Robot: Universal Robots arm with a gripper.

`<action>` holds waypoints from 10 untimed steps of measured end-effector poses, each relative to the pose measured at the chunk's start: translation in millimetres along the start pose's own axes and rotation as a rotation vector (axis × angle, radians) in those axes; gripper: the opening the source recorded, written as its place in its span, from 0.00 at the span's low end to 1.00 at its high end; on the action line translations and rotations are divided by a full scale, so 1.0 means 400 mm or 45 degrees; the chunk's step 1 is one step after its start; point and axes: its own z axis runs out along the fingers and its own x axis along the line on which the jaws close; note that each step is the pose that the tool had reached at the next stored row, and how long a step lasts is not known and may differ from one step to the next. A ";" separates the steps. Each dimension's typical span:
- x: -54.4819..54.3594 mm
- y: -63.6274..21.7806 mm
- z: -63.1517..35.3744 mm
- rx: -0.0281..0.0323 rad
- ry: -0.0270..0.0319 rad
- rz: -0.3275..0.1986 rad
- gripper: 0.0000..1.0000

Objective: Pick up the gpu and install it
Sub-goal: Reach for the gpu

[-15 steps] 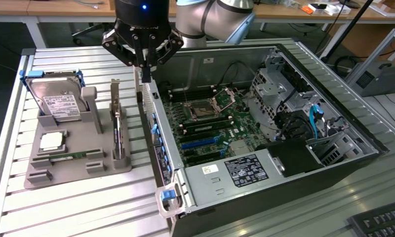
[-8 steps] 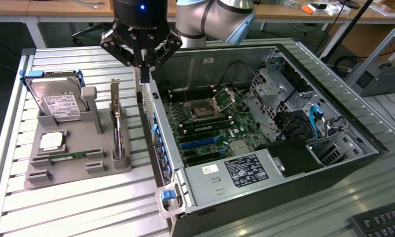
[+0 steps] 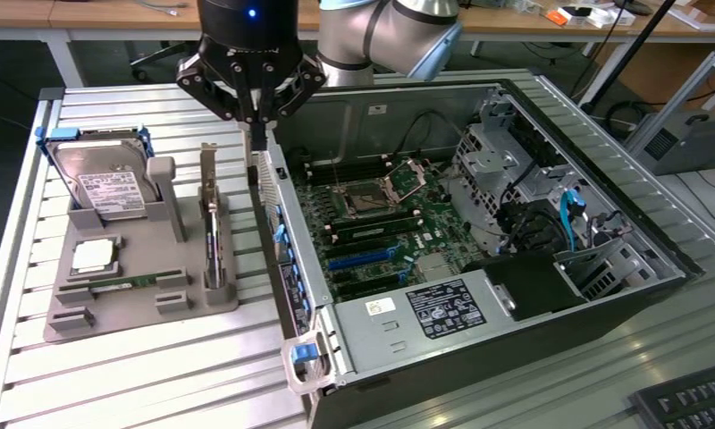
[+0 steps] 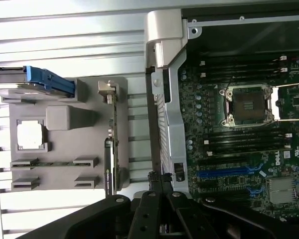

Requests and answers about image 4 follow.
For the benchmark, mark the silver chipset heatsink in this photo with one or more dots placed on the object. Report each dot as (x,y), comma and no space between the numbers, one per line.
(281,190)

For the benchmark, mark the grey plastic parts rack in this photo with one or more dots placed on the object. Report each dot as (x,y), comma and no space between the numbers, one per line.
(64,149)

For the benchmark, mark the black RAM slot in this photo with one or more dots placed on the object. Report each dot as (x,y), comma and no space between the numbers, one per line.
(239,138)
(239,63)
(239,72)

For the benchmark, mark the green RAM stick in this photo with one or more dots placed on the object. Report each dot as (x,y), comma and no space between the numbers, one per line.
(57,164)

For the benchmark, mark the black expansion slot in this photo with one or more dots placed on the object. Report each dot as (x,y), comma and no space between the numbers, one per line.
(226,161)

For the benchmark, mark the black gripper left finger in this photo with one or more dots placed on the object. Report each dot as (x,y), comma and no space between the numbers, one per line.
(147,211)

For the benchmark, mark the blue expansion slot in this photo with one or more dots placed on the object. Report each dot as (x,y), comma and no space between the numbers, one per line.
(221,172)

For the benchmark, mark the silver CPU chip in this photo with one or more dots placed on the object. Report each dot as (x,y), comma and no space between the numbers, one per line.
(30,135)

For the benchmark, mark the metal socket cover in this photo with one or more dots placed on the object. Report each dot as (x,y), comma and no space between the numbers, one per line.
(294,102)

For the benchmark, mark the open black PC case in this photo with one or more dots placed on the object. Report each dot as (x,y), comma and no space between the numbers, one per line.
(174,119)

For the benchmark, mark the hard disk in blue caddy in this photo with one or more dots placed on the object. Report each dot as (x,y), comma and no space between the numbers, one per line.
(47,79)

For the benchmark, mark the CPU socket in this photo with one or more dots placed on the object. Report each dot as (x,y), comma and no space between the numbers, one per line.
(246,104)

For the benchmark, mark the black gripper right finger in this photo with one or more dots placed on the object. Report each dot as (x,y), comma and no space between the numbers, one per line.
(184,216)

